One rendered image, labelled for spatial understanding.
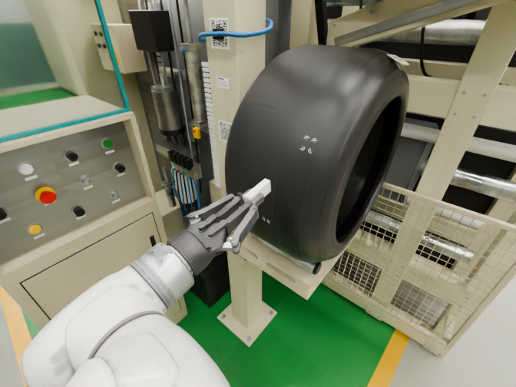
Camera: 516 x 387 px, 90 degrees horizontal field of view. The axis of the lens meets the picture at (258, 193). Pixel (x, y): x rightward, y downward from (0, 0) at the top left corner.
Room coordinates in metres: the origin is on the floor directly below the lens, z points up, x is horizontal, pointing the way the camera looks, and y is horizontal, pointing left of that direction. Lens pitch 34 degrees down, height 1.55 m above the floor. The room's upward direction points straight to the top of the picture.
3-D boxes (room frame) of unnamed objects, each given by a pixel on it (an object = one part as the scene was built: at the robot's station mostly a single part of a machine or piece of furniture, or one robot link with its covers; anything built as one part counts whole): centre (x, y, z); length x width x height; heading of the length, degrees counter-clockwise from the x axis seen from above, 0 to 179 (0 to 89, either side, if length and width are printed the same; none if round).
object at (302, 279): (0.65, -0.05, 0.84); 0.36 x 0.09 x 0.06; 50
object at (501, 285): (0.86, -0.53, 0.65); 0.90 x 0.02 x 0.70; 50
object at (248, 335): (0.90, 0.07, 0.01); 0.27 x 0.27 x 0.02; 50
